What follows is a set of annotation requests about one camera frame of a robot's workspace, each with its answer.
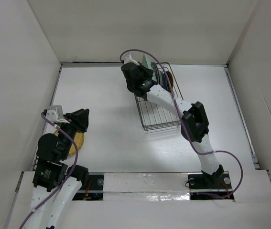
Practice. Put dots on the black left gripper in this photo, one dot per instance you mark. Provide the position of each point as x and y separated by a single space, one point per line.
78 119

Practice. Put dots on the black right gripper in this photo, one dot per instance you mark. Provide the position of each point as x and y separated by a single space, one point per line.
147 71

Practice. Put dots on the light green rectangular tray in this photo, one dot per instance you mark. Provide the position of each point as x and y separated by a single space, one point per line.
146 61

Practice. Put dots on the yellow woven round plate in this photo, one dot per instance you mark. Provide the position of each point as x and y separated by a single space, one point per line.
79 139

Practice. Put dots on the blue floral white plate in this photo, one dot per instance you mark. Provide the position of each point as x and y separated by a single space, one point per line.
156 76

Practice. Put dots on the grey reindeer plate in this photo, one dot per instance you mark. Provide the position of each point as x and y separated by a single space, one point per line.
160 78

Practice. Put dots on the dark blue leaf dish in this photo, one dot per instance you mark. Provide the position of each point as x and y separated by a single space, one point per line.
165 83

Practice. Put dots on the yellow patterned round plate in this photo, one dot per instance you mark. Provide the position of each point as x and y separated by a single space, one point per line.
171 80

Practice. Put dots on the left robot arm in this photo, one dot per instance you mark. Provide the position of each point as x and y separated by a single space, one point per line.
57 175

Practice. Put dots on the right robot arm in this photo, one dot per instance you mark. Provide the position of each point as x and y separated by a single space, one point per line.
193 118

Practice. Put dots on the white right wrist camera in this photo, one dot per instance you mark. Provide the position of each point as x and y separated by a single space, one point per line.
129 59

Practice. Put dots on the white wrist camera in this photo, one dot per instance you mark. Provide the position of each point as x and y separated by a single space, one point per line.
54 113
129 59

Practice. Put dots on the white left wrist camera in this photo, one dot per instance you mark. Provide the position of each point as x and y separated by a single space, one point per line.
54 113

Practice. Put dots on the grey wire dish rack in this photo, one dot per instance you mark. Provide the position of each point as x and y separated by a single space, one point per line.
154 118

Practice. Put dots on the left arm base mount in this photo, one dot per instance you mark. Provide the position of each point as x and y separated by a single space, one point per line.
92 186

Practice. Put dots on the metal front rail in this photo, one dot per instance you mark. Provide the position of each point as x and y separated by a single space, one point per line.
181 189

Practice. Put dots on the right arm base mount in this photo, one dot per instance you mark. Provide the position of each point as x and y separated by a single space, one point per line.
196 181

